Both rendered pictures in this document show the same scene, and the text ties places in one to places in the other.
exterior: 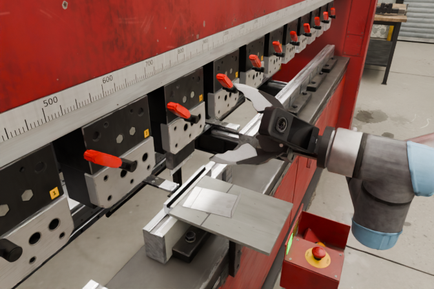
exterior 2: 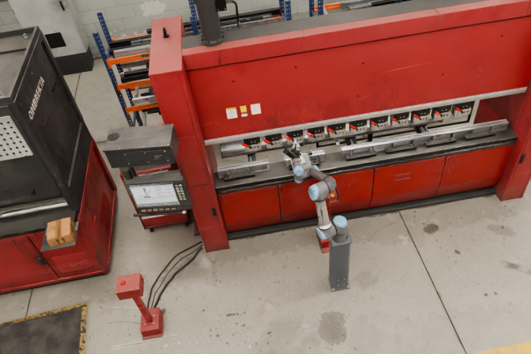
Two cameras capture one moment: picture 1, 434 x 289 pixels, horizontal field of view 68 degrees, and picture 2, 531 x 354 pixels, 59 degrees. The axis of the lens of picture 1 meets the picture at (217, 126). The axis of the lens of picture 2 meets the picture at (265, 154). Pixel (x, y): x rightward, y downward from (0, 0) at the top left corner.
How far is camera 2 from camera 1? 385 cm
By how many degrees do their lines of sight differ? 50
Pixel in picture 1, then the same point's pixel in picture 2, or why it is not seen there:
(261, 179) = (333, 165)
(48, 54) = (261, 126)
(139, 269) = (280, 164)
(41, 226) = (255, 145)
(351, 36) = (521, 122)
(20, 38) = (257, 125)
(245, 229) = not seen: hidden behind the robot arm
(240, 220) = not seen: hidden behind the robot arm
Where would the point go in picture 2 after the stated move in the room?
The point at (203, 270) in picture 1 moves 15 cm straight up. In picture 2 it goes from (290, 173) to (289, 162)
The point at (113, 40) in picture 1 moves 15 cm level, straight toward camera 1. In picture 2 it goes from (273, 125) to (263, 134)
